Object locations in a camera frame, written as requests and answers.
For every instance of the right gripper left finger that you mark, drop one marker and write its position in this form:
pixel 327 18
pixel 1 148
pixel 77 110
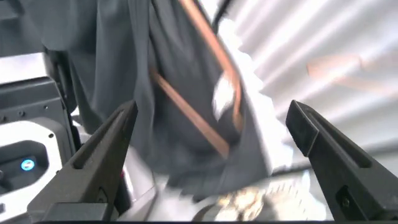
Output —
pixel 93 168

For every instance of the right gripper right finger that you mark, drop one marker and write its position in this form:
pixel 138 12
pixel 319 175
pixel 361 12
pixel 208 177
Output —
pixel 351 186

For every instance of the dark grey sleeveless shirt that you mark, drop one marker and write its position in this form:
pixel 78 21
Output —
pixel 109 62

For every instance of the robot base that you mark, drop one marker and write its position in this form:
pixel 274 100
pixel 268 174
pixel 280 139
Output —
pixel 31 130

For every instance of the white laundry basket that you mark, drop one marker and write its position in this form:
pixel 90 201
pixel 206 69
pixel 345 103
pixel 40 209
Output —
pixel 289 199

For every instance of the cream printed garment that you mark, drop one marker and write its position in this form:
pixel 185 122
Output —
pixel 245 202

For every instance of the white curtain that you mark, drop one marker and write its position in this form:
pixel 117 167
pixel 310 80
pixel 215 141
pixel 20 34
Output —
pixel 311 31

